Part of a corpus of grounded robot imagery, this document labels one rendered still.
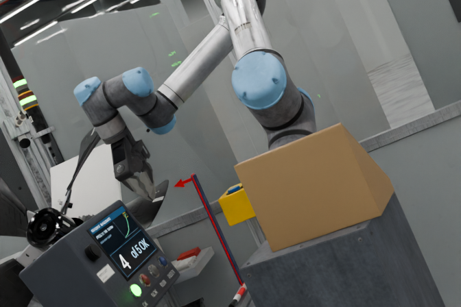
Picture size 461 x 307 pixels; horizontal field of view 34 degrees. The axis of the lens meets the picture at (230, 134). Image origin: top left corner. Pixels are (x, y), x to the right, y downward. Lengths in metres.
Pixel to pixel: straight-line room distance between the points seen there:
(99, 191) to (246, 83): 0.98
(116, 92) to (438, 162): 1.23
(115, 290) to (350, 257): 0.51
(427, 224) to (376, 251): 1.19
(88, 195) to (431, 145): 1.16
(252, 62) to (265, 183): 0.27
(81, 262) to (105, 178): 1.26
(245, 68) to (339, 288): 0.51
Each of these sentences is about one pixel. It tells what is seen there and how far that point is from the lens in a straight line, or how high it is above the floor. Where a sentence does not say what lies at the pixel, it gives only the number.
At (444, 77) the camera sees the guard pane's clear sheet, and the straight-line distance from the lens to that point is 2.63.
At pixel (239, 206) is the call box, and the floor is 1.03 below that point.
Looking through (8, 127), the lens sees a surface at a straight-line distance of 2.73.
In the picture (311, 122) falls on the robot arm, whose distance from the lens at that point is 1.73.
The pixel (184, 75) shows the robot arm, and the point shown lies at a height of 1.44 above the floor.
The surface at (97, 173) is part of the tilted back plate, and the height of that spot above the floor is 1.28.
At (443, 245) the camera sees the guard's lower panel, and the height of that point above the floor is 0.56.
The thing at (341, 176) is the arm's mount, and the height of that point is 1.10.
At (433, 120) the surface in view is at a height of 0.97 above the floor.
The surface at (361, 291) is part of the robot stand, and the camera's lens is 1.57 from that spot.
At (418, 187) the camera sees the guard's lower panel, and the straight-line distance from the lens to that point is 2.68.
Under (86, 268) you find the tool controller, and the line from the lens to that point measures 1.24.
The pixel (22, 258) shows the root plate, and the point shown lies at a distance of 2.22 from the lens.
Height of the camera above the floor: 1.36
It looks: 3 degrees down
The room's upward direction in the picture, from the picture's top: 24 degrees counter-clockwise
